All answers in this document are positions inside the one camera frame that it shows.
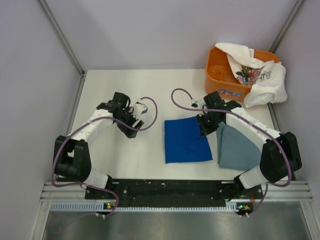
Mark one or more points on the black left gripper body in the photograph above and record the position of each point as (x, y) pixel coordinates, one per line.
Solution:
(127, 117)

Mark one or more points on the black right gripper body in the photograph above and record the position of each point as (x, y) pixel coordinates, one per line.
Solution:
(208, 122)

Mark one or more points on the blue printed t shirt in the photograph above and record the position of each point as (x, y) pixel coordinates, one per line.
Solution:
(183, 142)

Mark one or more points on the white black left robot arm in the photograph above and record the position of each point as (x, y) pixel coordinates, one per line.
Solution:
(72, 159)

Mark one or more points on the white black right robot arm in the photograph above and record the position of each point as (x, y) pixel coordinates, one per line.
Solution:
(280, 156)

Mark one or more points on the folded grey blue t shirt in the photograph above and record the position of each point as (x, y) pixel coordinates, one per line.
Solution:
(234, 150)

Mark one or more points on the orange plastic basket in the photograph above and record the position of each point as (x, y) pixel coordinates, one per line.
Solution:
(221, 79)

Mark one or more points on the white floral t shirt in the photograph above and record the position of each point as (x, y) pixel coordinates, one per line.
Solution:
(266, 78)

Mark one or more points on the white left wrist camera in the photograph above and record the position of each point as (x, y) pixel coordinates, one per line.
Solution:
(139, 108)

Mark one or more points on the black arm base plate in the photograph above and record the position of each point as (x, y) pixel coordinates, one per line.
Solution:
(159, 193)

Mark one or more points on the aluminium frame rail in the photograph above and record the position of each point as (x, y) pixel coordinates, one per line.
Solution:
(297, 191)

